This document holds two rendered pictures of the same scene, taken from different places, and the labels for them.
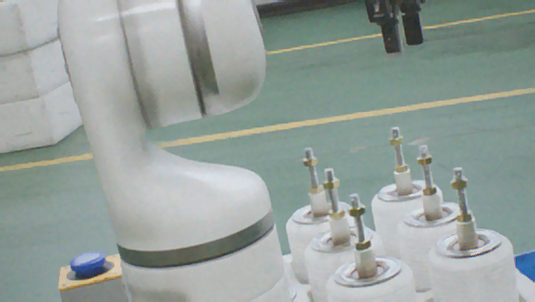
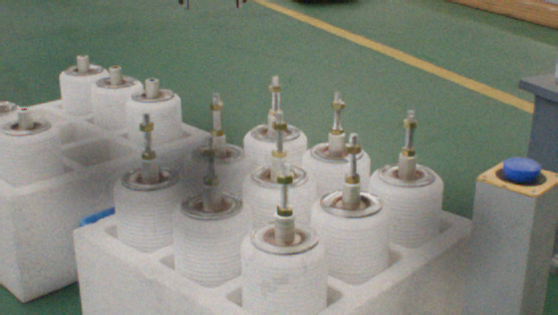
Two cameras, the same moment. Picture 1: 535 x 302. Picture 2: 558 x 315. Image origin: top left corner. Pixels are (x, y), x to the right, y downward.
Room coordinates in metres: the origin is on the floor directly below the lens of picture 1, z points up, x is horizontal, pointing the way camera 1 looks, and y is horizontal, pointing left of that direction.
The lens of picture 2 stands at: (1.63, 0.61, 0.63)
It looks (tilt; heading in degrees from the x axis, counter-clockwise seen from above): 22 degrees down; 230
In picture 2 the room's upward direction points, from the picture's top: straight up
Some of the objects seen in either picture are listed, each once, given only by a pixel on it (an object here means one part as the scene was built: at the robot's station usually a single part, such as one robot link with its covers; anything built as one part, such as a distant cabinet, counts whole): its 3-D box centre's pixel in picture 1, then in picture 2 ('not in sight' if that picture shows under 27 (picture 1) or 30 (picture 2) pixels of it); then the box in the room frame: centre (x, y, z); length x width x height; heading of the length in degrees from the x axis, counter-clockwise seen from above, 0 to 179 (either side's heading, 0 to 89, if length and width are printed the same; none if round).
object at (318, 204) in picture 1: (318, 204); (211, 195); (1.19, -0.05, 0.26); 0.02 x 0.02 x 0.03
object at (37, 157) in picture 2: not in sight; (34, 180); (1.25, -0.46, 0.16); 0.10 x 0.10 x 0.18
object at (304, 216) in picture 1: (320, 213); (211, 205); (1.19, -0.05, 0.25); 0.08 x 0.08 x 0.01
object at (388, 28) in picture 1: (386, 32); not in sight; (1.05, -0.15, 0.49); 0.03 x 0.01 x 0.05; 149
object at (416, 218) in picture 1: (434, 215); (217, 155); (1.09, -0.18, 0.25); 0.08 x 0.08 x 0.01
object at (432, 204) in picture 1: (432, 205); (217, 146); (1.09, -0.18, 0.26); 0.02 x 0.02 x 0.03
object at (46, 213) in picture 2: not in sight; (68, 179); (1.14, -0.59, 0.09); 0.39 x 0.39 x 0.18; 4
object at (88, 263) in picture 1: (89, 266); (521, 171); (0.96, 0.22, 0.32); 0.04 x 0.04 x 0.02
